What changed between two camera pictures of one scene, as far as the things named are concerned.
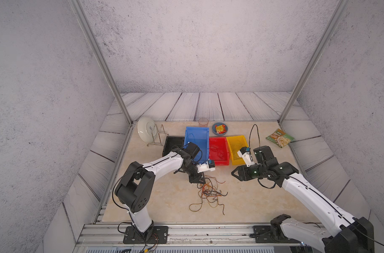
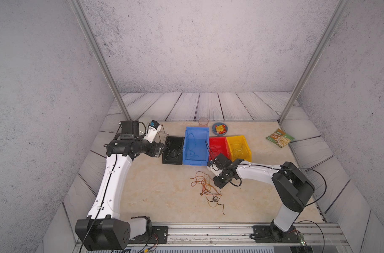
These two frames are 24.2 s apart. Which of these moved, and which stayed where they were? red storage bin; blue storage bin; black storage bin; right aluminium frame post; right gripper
Moved: right gripper
Stayed: red storage bin; black storage bin; blue storage bin; right aluminium frame post
